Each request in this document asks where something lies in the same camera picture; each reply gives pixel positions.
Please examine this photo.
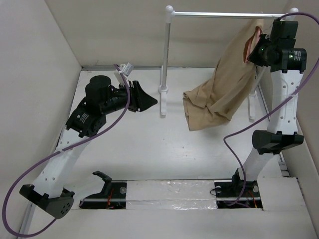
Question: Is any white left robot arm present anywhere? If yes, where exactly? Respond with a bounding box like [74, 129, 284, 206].
[19, 75, 158, 219]

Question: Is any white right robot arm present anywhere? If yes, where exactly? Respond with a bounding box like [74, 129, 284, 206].
[230, 20, 307, 196]

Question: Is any pink clothes hanger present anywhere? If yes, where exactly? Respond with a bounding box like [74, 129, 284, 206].
[243, 26, 262, 63]

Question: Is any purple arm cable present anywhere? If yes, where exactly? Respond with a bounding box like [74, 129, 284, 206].
[223, 11, 319, 207]
[1, 64, 132, 237]

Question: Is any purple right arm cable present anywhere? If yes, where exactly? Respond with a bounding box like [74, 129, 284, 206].
[223, 11, 319, 207]

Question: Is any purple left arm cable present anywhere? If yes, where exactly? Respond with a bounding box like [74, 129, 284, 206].
[1, 64, 132, 237]

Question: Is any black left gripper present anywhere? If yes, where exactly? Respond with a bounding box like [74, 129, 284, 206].
[101, 80, 157, 115]

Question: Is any beige t shirt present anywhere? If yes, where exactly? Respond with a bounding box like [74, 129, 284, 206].
[183, 19, 264, 131]

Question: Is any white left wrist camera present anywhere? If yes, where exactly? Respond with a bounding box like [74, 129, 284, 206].
[114, 62, 134, 82]

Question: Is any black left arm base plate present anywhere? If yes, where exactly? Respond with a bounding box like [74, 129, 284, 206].
[79, 171, 127, 210]

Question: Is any white metal clothes rack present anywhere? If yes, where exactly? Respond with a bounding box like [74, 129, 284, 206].
[159, 5, 298, 123]

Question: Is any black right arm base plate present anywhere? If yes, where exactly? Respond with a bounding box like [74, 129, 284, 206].
[210, 170, 263, 209]

